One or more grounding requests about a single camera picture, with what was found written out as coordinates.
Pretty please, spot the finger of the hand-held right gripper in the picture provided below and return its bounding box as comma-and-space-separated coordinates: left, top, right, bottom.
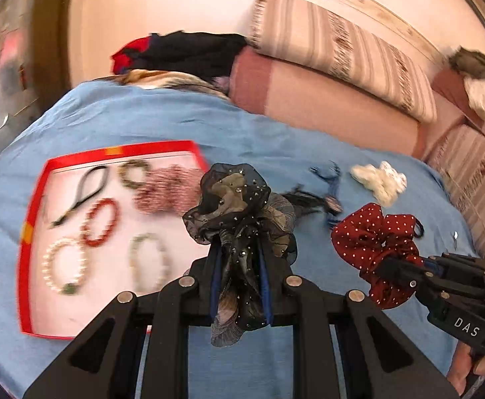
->
376, 255, 435, 297
423, 252, 485, 280

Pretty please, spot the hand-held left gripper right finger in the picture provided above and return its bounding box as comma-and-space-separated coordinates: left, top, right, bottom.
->
259, 241, 461, 399

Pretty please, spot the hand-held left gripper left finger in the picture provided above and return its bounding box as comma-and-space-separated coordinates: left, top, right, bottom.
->
22, 243, 227, 399

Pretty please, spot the red polka dot scrunchie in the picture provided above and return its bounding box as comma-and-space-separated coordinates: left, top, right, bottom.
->
331, 203, 426, 309

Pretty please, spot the dark sheer scrunchie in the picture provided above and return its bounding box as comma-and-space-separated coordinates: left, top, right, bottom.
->
182, 162, 299, 347

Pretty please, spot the red tray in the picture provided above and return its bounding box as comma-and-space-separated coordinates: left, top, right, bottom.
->
18, 140, 214, 339

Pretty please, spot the olive bead bracelet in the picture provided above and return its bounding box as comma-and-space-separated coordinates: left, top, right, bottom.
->
118, 159, 149, 190

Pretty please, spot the black hair tie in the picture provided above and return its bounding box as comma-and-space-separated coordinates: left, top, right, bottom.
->
49, 165, 110, 229

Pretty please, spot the person's right hand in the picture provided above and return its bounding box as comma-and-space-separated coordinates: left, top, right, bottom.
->
447, 342, 485, 396

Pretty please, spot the white lace scrunchie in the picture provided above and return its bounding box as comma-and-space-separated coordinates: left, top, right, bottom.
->
350, 160, 408, 207

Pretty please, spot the gold glitter hair clip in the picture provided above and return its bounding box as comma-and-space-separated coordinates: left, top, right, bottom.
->
323, 193, 345, 229

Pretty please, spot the striped sofa cushion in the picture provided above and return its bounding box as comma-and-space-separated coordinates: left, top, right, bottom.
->
425, 125, 485, 254

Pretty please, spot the dark glitter hair clip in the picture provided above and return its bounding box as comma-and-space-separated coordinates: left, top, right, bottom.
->
282, 187, 330, 217

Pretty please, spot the pink glitter scrunchie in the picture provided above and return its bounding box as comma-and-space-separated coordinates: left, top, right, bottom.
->
133, 165, 204, 214

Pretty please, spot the blue striped hair clip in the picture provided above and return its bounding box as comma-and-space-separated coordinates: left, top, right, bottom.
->
309, 160, 343, 190

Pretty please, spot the blue blanket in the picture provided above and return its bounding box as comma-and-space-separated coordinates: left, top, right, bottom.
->
0, 81, 482, 399

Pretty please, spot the pink sofa cushion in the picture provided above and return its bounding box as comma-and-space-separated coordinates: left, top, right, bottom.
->
431, 68, 485, 134
230, 46, 434, 161

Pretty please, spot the grey furry item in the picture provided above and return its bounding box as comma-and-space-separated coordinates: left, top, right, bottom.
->
446, 46, 485, 92

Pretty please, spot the gold floral scarf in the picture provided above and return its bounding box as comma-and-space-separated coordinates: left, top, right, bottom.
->
118, 70, 231, 100

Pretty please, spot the striped pillow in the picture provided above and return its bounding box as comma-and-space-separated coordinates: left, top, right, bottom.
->
248, 0, 438, 124

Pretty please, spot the black clothes pile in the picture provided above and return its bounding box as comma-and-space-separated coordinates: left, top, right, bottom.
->
143, 32, 249, 81

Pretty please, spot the red garment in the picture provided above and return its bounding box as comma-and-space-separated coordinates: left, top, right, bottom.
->
110, 37, 152, 74

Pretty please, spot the pale green bead bracelet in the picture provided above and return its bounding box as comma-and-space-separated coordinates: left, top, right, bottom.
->
129, 233, 172, 294

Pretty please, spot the red bead bracelet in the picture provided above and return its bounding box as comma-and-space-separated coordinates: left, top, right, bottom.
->
80, 199, 120, 248

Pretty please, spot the white pearl bracelet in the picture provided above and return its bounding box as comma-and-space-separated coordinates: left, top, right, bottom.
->
43, 237, 87, 296

